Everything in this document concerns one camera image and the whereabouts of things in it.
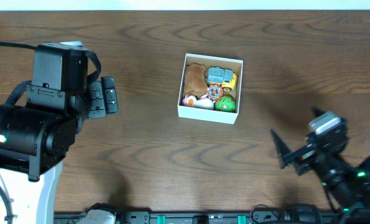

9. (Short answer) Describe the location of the grey yellow toy truck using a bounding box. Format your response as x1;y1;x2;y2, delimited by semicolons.
206;67;238;92

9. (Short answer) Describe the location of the orange round toy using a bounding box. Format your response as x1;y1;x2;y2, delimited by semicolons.
207;84;223;102

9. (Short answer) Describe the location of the brown plush toy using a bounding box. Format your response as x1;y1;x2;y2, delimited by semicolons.
183;63;208;98

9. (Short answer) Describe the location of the white cardboard box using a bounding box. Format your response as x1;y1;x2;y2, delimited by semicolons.
177;54;243;124

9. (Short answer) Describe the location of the green ball with orange numbers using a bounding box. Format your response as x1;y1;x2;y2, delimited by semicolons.
215;96;236;113

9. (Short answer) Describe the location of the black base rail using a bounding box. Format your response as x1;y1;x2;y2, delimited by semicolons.
53;203;370;224

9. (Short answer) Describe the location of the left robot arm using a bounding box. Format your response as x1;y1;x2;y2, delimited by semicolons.
0;75;118;223

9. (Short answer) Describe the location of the left black cable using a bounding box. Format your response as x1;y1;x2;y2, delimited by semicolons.
0;40;38;224

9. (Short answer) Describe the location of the white pink toy animal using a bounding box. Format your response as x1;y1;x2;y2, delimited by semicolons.
181;95;215;110

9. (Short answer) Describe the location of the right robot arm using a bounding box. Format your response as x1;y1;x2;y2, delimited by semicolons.
271;108;370;216

